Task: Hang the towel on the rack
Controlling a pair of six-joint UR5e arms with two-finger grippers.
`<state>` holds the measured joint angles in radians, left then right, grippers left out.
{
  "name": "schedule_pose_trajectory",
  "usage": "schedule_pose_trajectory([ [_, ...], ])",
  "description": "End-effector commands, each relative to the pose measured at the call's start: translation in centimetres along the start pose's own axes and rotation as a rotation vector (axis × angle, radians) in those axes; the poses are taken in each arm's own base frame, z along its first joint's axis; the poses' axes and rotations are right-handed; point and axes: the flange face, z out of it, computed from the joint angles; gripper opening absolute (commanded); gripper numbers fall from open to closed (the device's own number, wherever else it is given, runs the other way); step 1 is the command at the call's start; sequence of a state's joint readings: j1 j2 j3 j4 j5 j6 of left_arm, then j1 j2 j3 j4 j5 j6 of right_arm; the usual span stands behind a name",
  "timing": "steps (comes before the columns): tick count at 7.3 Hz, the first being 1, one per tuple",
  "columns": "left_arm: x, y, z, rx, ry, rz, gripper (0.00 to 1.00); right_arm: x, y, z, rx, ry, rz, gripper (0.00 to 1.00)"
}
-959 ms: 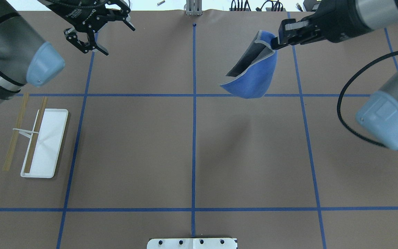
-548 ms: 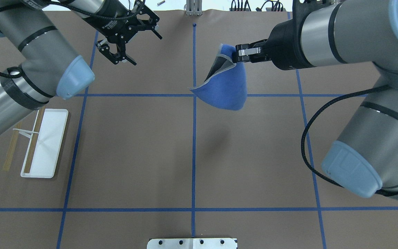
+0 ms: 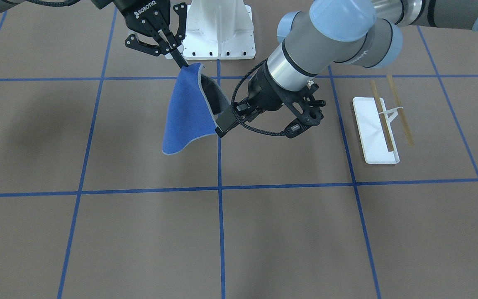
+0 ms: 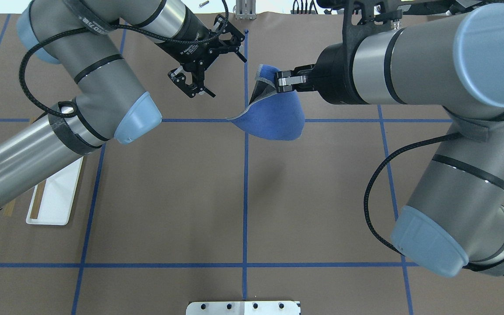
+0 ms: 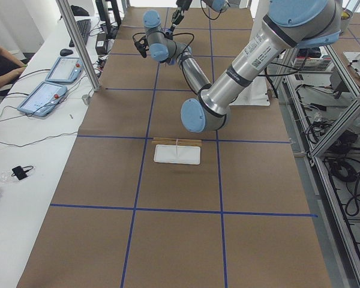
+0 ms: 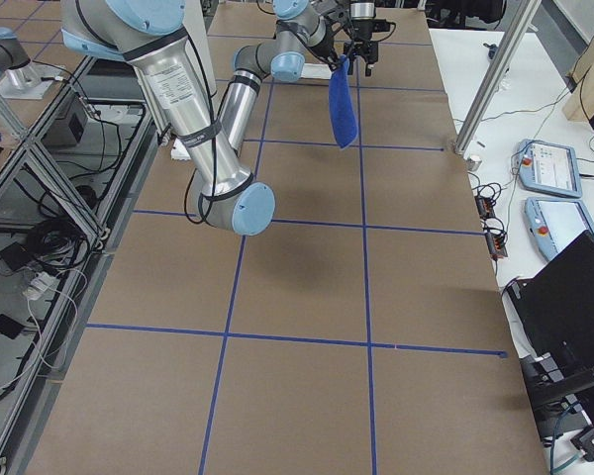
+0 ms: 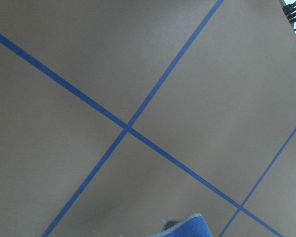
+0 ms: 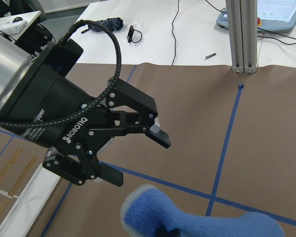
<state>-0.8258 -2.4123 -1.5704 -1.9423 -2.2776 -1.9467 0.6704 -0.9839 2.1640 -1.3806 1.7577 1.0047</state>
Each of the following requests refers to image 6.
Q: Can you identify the black monitor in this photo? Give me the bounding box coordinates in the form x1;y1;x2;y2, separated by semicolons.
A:
507;231;594;426

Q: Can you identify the blue towel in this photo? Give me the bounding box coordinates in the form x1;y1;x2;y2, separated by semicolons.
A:
328;55;358;149

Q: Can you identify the grey control box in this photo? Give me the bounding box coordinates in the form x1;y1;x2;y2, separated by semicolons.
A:
42;99;87;147

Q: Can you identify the black cable hub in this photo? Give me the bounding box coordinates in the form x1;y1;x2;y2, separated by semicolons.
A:
484;232;508;261
475;196;496;220

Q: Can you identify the near teach pendant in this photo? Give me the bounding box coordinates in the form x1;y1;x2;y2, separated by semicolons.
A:
524;197;594;261

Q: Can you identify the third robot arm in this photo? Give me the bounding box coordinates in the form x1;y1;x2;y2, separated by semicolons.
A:
0;27;51;100

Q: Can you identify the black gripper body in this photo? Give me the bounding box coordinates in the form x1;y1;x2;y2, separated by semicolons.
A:
321;10;351;54
348;17;378;57

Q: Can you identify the small metal cylinder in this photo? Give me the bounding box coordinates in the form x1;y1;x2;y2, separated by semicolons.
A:
465;154;482;172

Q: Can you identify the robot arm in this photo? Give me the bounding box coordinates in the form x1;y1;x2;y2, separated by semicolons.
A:
347;1;378;77
60;1;357;236

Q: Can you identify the aluminium frame post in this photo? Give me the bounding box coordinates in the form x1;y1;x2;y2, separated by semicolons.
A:
453;0;542;155

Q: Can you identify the far teach pendant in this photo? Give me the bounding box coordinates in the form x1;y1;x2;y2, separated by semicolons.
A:
515;140;582;198

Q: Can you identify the teach pendant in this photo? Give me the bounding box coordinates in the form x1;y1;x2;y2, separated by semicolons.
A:
524;197;594;261
515;140;582;198

